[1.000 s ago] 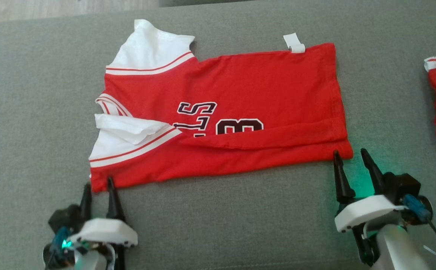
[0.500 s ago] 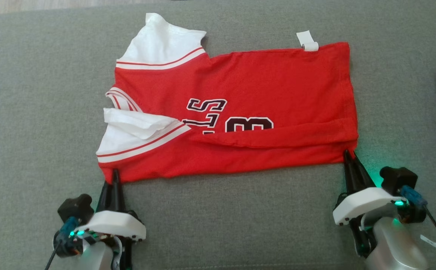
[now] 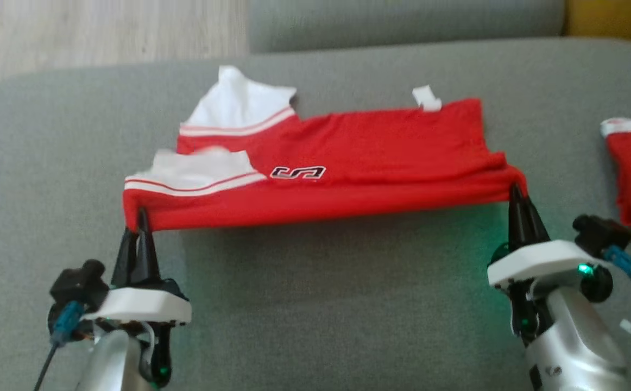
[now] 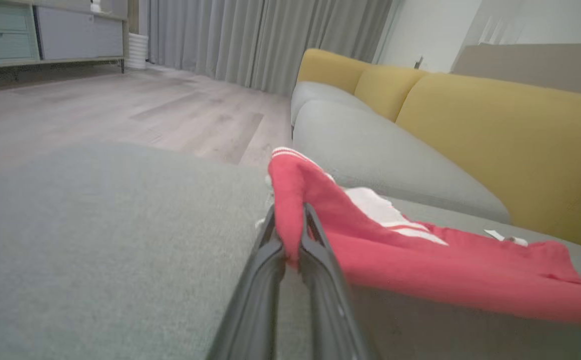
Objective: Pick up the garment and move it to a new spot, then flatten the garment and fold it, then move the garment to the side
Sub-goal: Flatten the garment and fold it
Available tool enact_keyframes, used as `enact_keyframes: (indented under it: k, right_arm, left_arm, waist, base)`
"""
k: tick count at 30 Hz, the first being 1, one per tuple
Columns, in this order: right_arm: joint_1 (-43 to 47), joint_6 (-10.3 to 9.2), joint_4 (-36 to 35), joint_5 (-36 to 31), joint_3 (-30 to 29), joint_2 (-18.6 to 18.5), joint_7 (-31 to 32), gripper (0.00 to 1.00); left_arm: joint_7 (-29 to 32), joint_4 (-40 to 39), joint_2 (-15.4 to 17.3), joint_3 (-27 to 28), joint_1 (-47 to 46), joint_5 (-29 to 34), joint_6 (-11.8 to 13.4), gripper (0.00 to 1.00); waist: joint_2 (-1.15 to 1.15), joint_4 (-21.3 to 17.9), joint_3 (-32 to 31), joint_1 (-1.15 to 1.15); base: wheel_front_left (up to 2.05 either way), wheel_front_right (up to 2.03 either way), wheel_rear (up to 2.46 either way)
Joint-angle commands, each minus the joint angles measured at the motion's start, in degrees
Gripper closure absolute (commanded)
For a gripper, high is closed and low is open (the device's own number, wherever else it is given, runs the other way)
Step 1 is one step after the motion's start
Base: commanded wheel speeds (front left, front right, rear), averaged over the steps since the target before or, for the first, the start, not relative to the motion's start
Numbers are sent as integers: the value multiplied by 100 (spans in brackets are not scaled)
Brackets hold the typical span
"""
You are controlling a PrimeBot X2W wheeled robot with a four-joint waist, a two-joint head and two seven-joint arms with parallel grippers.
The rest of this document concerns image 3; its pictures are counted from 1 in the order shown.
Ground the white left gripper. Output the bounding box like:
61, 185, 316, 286
82, 208, 193, 387

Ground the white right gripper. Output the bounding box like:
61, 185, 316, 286
487, 184, 615, 340

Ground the red white T-shirt with logo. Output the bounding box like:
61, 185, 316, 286
123, 65, 528, 234

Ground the large yellow sofa back cushion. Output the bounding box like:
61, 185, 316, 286
563, 0, 631, 49

